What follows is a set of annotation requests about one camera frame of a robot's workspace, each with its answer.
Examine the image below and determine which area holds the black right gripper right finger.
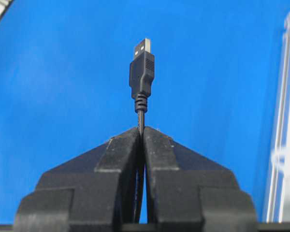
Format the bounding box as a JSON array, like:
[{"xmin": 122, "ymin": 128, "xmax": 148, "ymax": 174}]
[{"xmin": 144, "ymin": 127, "xmax": 257, "ymax": 232}]

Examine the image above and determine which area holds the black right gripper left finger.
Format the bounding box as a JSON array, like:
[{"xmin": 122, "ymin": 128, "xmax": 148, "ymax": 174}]
[{"xmin": 14, "ymin": 128, "xmax": 140, "ymax": 232}]

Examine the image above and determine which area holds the black USB cable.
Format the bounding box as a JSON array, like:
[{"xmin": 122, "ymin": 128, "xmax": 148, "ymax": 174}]
[{"xmin": 129, "ymin": 37, "xmax": 155, "ymax": 223}]

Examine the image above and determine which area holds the aluminium extrusion frame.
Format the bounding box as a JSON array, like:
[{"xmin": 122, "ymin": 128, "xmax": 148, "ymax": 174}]
[{"xmin": 263, "ymin": 12, "xmax": 290, "ymax": 223}]

